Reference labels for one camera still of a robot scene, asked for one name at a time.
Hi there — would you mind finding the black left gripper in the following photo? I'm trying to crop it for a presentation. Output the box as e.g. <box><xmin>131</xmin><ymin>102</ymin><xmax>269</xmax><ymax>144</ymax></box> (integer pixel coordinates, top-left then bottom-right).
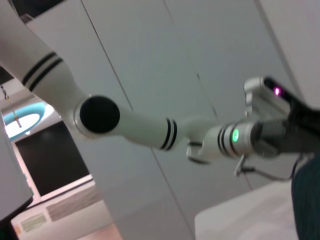
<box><xmin>254</xmin><ymin>99</ymin><xmax>320</xmax><ymax>158</ymax></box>

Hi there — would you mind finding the dark teal insulated lunch bag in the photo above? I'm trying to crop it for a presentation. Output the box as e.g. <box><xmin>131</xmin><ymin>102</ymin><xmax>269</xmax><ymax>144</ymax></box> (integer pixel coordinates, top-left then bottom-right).
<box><xmin>291</xmin><ymin>154</ymin><xmax>320</xmax><ymax>240</ymax></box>

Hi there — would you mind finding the dark window pane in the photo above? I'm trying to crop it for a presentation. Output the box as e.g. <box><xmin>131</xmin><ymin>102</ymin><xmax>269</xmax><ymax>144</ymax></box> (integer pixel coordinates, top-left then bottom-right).
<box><xmin>14</xmin><ymin>121</ymin><xmax>91</xmax><ymax>197</ymax></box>

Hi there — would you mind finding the round blue white ceiling light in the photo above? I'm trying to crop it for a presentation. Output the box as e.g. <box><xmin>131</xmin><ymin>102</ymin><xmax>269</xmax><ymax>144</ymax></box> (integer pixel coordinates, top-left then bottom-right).
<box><xmin>1</xmin><ymin>101</ymin><xmax>55</xmax><ymax>140</ymax></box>

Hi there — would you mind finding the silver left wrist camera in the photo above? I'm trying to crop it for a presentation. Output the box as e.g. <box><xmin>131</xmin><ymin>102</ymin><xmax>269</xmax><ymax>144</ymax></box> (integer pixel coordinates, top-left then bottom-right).
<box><xmin>243</xmin><ymin>76</ymin><xmax>299</xmax><ymax>121</ymax></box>

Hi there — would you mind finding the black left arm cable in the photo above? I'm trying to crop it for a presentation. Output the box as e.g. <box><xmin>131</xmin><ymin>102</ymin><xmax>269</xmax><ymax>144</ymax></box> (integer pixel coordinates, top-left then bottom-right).
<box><xmin>241</xmin><ymin>153</ymin><xmax>309</xmax><ymax>181</ymax></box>

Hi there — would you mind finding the grey wall poster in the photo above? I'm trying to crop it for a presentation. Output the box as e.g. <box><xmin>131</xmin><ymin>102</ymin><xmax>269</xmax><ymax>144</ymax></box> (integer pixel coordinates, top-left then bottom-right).
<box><xmin>46</xmin><ymin>191</ymin><xmax>104</xmax><ymax>222</ymax></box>

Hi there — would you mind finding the pale green wall poster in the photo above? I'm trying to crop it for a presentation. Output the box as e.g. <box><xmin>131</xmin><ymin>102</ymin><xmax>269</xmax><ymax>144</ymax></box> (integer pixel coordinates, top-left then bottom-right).
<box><xmin>20</xmin><ymin>212</ymin><xmax>49</xmax><ymax>233</ymax></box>

